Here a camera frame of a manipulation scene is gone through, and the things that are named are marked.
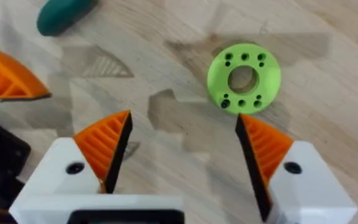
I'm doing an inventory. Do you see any dark green toy vegetable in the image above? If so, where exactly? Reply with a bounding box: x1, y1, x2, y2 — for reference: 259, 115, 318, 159
36, 0, 99, 37

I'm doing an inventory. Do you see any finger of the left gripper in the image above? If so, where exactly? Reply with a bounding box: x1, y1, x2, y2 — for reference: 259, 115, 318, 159
0, 44, 53, 103

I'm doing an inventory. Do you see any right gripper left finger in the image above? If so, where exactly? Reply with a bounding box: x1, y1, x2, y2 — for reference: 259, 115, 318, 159
9, 110, 134, 215

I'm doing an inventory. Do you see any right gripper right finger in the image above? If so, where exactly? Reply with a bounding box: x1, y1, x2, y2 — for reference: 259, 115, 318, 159
234, 113, 358, 224

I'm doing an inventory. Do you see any green disc with holes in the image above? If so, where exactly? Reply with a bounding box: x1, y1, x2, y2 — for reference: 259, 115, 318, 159
206, 42, 282, 116

